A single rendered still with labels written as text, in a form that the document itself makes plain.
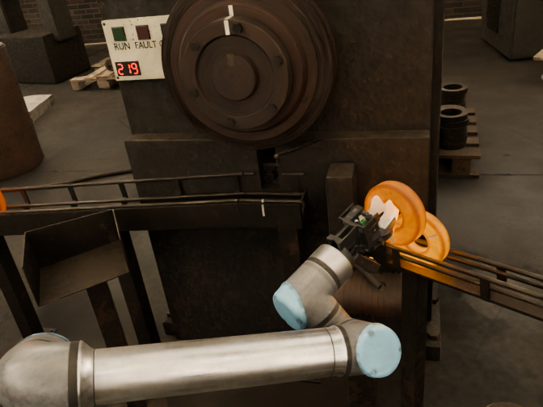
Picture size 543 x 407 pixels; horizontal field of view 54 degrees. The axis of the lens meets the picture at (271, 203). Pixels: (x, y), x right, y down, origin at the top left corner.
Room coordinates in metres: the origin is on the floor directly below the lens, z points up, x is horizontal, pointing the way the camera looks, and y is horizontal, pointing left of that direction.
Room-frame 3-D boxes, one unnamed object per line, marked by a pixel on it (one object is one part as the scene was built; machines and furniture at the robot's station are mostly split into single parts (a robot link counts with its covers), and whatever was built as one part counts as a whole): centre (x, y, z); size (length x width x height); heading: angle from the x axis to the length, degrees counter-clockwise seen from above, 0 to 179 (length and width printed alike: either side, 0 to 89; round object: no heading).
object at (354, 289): (1.20, -0.26, 0.27); 0.22 x 0.13 x 0.53; 72
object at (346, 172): (1.37, -0.21, 0.68); 0.11 x 0.08 x 0.24; 162
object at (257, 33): (1.34, 0.05, 1.11); 0.28 x 0.06 x 0.28; 72
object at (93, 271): (1.33, 0.58, 0.36); 0.26 x 0.20 x 0.72; 107
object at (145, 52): (1.64, 0.31, 1.15); 0.26 x 0.02 x 0.18; 72
